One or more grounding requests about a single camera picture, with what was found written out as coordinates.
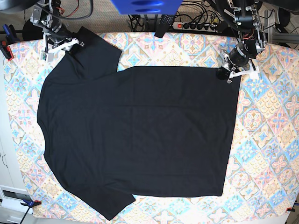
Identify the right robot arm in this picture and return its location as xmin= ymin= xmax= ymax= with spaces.
xmin=30 ymin=0 xmax=85 ymax=55

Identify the black remote control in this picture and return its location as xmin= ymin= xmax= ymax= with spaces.
xmin=154 ymin=14 xmax=175 ymax=38

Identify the patterned tablecloth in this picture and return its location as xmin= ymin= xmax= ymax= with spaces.
xmin=0 ymin=32 xmax=299 ymax=224

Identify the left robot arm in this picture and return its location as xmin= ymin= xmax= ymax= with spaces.
xmin=215 ymin=0 xmax=267 ymax=84

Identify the white cabinet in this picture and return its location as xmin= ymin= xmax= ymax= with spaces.
xmin=0 ymin=63 xmax=30 ymax=222

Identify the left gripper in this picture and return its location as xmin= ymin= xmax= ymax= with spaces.
xmin=216 ymin=43 xmax=255 ymax=84

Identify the bottom right clamp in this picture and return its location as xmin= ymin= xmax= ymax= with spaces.
xmin=286 ymin=207 xmax=296 ymax=212

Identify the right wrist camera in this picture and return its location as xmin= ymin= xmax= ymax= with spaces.
xmin=41 ymin=51 xmax=54 ymax=63

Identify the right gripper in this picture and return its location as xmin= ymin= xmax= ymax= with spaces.
xmin=43 ymin=22 xmax=85 ymax=52

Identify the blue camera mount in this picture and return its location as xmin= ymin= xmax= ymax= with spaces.
xmin=111 ymin=0 xmax=183 ymax=15

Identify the black round stool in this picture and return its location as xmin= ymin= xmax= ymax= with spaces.
xmin=22 ymin=18 xmax=43 ymax=41

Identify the black T-shirt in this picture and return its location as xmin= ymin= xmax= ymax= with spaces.
xmin=37 ymin=28 xmax=241 ymax=220

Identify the white power strip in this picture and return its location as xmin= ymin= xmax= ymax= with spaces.
xmin=172 ymin=22 xmax=218 ymax=33

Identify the bottom left blue clamp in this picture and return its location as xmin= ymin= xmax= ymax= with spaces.
xmin=20 ymin=199 xmax=42 ymax=224

